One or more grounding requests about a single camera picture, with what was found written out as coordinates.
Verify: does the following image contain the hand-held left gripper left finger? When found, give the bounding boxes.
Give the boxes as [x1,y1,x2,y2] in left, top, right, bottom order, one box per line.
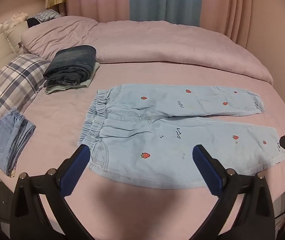
[10,144,94,240]

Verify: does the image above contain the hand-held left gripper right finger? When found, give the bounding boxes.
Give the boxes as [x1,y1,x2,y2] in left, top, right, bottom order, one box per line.
[192,144,276,240]

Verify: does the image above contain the light blue strawberry pants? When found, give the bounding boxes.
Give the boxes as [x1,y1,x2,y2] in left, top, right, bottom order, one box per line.
[77,84,285,190]

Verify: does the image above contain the folded dark denim pants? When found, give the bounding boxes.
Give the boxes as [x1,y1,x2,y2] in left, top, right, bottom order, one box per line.
[44,45,97,87]

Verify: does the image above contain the pink bed sheet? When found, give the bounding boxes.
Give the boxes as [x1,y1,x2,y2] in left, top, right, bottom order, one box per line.
[0,61,285,240]

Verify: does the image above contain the folded light blue jeans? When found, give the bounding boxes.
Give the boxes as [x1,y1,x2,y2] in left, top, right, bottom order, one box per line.
[0,108,37,178]

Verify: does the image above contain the folded light green garment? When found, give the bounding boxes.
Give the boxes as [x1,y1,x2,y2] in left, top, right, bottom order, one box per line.
[45,62,100,95]

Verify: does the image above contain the large plaid pillow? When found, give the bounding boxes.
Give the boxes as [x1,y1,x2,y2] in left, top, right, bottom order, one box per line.
[0,54,51,140]

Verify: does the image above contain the pink quilt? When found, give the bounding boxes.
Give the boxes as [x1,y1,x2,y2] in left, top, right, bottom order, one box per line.
[21,15,274,86]

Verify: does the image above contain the white pillow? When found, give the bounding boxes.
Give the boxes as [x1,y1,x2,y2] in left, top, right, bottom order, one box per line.
[4,21,31,54]

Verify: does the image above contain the small plaid pillow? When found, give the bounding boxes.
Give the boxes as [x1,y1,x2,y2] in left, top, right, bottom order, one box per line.
[27,9,62,28]

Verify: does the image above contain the blue curtain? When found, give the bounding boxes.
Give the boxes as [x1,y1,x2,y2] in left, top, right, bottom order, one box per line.
[129,0,203,28]

